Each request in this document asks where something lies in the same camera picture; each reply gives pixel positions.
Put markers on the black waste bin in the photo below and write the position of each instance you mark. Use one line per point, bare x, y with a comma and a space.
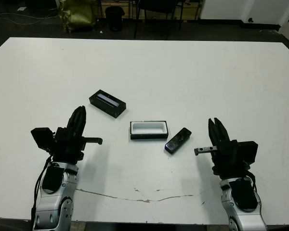
114, 18

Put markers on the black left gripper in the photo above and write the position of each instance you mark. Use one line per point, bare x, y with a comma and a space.
67, 149

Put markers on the white paper sheet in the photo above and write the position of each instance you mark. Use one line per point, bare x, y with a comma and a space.
22, 8

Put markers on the black round door stopper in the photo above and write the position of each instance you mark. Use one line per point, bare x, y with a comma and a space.
250, 19

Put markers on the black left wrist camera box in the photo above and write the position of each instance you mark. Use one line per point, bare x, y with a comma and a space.
42, 139

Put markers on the black slim camera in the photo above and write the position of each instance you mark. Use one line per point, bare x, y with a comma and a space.
177, 140

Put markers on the black box lid with print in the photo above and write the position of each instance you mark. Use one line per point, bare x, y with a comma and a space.
103, 106

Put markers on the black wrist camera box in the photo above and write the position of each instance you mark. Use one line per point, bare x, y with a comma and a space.
42, 139
249, 151

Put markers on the black chair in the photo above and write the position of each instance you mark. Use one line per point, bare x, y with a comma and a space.
159, 6

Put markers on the black box with white insert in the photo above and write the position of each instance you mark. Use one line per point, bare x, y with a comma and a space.
149, 128

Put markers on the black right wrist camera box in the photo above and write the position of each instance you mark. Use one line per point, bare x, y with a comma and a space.
249, 151

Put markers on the yellow-green bag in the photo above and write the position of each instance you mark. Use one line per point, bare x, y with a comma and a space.
77, 14

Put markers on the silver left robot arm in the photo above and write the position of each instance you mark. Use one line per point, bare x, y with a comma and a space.
53, 207

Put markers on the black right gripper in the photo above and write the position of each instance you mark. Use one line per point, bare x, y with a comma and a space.
227, 158

